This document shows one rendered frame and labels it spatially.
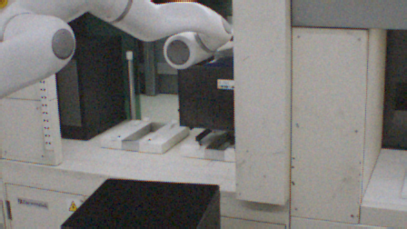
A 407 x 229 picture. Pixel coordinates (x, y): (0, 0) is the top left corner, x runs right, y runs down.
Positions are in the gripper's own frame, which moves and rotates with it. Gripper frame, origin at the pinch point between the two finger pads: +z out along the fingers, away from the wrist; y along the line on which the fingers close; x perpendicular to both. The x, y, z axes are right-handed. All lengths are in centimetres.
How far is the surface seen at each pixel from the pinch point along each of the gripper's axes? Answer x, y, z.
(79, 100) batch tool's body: -22, -47, -6
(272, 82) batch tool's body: -5.0, 24.3, -34.7
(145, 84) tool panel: -30, -55, 54
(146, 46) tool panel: -14, -54, 54
